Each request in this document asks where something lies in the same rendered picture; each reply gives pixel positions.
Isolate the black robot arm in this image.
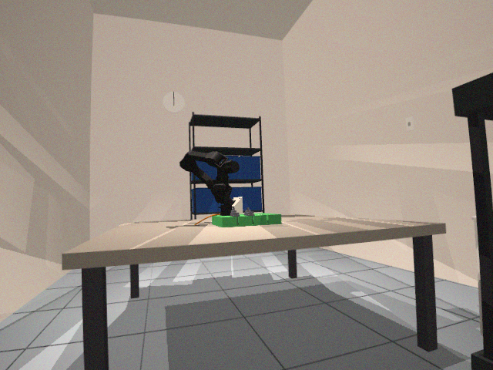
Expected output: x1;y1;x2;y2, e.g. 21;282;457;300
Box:
179;150;240;203

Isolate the green rectangular deck plate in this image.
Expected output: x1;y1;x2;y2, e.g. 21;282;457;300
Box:
212;207;282;227

